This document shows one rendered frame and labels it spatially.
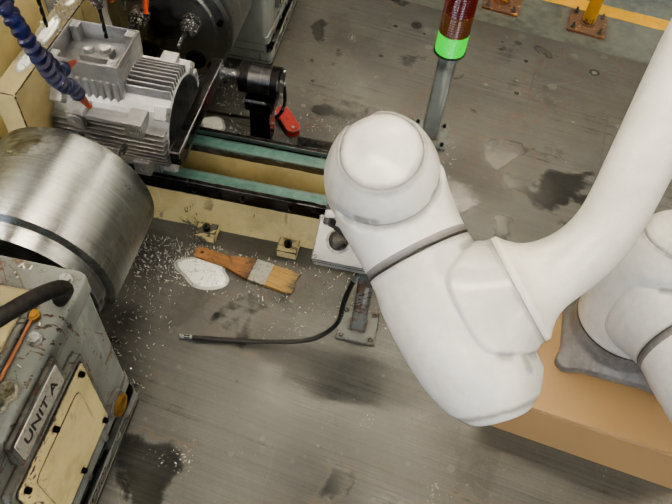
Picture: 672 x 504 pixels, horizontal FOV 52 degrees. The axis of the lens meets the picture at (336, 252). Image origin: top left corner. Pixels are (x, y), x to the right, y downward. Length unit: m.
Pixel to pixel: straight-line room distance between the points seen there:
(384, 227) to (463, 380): 0.14
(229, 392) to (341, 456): 0.21
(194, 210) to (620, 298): 0.76
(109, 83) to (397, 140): 0.72
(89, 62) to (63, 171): 0.25
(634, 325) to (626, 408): 0.18
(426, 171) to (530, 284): 0.13
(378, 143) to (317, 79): 1.12
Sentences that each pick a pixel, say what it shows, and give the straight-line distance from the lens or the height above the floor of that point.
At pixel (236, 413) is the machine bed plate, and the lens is 1.17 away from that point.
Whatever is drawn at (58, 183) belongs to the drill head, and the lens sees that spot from 1.00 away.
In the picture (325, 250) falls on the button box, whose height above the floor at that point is 1.06.
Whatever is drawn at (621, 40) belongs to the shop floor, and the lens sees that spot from 3.52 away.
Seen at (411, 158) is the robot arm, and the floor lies 1.47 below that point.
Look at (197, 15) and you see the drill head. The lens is 1.39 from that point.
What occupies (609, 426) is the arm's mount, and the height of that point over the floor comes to 0.91.
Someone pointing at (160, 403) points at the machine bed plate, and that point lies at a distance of 1.19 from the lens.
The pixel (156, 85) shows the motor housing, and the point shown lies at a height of 1.10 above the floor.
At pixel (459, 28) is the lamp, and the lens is 1.36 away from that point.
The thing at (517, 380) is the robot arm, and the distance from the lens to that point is 0.60.
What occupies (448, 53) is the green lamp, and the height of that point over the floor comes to 1.04.
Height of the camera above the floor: 1.87
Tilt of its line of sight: 54 degrees down
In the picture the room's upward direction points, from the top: 6 degrees clockwise
